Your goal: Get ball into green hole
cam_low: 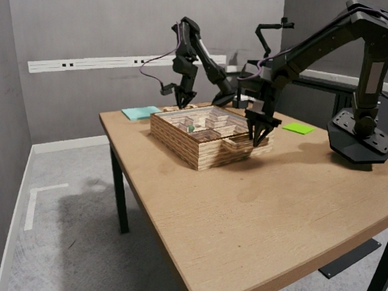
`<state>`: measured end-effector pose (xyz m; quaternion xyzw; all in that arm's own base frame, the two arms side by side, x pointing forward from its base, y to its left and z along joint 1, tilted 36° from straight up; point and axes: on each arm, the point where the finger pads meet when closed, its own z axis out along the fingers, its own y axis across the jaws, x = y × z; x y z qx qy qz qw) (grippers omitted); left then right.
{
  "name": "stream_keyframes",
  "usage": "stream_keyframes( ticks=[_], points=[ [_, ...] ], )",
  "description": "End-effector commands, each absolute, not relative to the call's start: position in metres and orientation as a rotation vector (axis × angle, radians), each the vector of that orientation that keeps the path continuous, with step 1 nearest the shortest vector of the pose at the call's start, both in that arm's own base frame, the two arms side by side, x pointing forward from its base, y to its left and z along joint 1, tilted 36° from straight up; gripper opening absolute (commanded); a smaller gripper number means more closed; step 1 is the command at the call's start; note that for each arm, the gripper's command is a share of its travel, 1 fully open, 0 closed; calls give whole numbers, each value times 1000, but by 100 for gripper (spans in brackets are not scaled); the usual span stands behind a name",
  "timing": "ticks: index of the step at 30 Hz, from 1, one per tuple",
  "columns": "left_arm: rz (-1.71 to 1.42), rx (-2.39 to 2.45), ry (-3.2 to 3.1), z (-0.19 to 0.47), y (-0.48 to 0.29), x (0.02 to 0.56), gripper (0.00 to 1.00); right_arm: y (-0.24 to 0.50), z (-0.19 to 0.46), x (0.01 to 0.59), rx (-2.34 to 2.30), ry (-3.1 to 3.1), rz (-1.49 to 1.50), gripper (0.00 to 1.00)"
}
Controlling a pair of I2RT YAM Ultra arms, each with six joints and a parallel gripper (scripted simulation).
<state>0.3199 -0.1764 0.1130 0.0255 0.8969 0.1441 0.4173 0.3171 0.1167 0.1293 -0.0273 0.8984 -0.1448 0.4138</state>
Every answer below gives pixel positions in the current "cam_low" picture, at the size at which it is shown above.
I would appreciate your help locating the wooden maze board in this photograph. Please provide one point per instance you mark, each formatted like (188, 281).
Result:
(206, 136)

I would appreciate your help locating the green square patch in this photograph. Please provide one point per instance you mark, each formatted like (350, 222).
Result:
(298, 128)

